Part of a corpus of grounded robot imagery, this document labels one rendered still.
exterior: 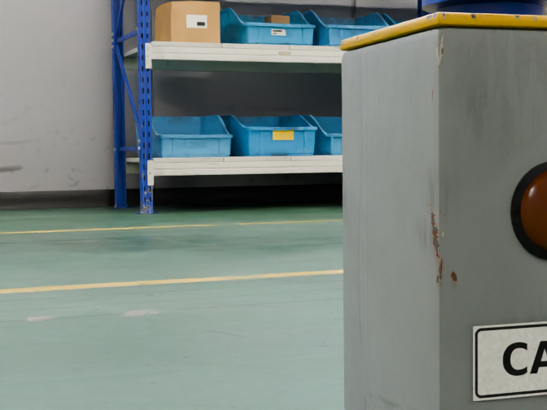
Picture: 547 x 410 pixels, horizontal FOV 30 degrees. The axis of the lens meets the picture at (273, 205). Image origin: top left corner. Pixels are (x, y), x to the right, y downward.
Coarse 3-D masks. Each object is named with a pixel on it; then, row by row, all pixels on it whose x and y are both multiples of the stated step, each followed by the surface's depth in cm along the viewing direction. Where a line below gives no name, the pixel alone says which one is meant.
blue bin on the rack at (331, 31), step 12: (312, 12) 519; (324, 24) 506; (336, 24) 501; (348, 24) 556; (360, 24) 552; (372, 24) 537; (384, 24) 523; (324, 36) 508; (336, 36) 503; (348, 36) 505
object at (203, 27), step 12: (156, 12) 501; (168, 12) 479; (180, 12) 478; (192, 12) 480; (204, 12) 482; (216, 12) 484; (156, 24) 500; (168, 24) 479; (180, 24) 478; (192, 24) 480; (204, 24) 482; (216, 24) 484; (156, 36) 501; (168, 36) 480; (180, 36) 478; (192, 36) 480; (204, 36) 482; (216, 36) 484
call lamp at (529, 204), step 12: (540, 180) 27; (528, 192) 27; (540, 192) 27; (528, 204) 27; (540, 204) 27; (528, 216) 27; (540, 216) 27; (528, 228) 27; (540, 228) 27; (540, 240) 27
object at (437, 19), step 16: (432, 16) 27; (448, 16) 26; (464, 16) 27; (480, 16) 27; (496, 16) 27; (512, 16) 27; (528, 16) 27; (544, 16) 27; (384, 32) 29; (400, 32) 28; (416, 32) 28; (352, 48) 32
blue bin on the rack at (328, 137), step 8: (312, 120) 524; (320, 120) 554; (328, 120) 556; (336, 120) 558; (320, 128) 514; (328, 128) 556; (336, 128) 558; (320, 136) 516; (328, 136) 505; (336, 136) 505; (320, 144) 517; (328, 144) 508; (336, 144) 506; (320, 152) 518; (328, 152) 509; (336, 152) 507
